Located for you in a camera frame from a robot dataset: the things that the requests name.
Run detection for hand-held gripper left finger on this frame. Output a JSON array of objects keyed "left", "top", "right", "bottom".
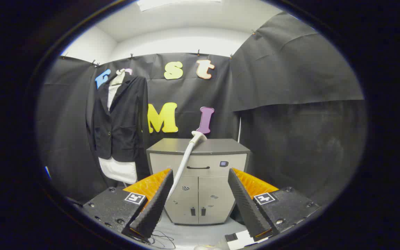
[{"left": 82, "top": 168, "right": 175, "bottom": 242}]

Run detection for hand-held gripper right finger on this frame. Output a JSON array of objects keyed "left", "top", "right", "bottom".
[{"left": 228, "top": 168, "right": 322, "bottom": 243}]

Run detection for white mannequin torso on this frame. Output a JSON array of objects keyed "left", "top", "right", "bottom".
[{"left": 98, "top": 69, "right": 139, "bottom": 185}]

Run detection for grey cabinet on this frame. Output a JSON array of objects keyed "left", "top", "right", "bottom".
[{"left": 146, "top": 138, "right": 251, "bottom": 225}]

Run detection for white paper sheet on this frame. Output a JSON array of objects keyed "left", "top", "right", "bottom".
[{"left": 225, "top": 230, "right": 266, "bottom": 250}]

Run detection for black suit jacket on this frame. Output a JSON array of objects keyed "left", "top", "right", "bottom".
[{"left": 86, "top": 75, "right": 150, "bottom": 164}]

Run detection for black floor cables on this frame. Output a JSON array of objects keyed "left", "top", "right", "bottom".
[{"left": 131, "top": 230, "right": 177, "bottom": 250}]

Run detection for black backdrop cloth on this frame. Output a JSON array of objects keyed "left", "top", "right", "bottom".
[{"left": 36, "top": 12, "right": 367, "bottom": 209}]

